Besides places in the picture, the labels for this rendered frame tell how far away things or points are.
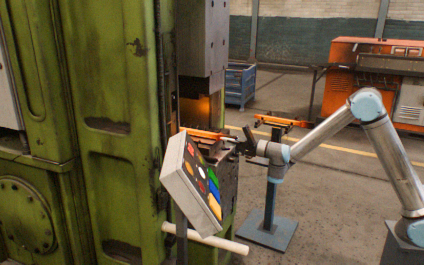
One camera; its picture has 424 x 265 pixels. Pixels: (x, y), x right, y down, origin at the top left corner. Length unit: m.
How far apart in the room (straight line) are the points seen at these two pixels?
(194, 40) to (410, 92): 3.96
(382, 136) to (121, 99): 1.15
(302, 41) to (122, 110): 8.03
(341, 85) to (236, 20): 5.43
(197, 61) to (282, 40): 7.97
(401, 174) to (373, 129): 0.23
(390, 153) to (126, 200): 1.27
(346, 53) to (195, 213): 4.21
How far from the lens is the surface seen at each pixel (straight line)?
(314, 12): 9.18
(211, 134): 1.75
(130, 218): 1.81
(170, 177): 1.02
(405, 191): 1.60
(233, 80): 5.48
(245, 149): 1.71
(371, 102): 1.45
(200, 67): 1.49
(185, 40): 1.51
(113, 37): 1.48
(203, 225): 1.12
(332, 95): 5.13
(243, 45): 9.81
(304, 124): 2.22
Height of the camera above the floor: 1.67
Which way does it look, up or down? 22 degrees down
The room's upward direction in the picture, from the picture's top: 1 degrees clockwise
